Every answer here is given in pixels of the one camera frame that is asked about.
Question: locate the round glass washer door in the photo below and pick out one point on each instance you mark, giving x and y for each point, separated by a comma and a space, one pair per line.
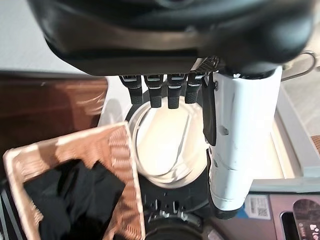
162, 145

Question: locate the rectangular wicker basket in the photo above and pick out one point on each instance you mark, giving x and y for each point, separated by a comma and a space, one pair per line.
82, 142

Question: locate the small wicker basket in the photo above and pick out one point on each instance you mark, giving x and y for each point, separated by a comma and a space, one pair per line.
316, 145

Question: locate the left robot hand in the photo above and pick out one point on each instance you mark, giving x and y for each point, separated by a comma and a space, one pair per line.
175, 32

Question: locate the black metal rack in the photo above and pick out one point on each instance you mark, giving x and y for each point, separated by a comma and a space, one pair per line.
7, 215

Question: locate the dark grey washing machine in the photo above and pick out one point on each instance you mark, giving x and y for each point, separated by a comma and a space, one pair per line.
270, 220

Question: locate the brown stool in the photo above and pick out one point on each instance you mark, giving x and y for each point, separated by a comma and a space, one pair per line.
37, 105

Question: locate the black garment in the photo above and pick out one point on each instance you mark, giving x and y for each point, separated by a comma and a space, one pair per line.
75, 195

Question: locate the white counter cabinet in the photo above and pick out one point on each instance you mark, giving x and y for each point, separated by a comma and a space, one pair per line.
287, 140

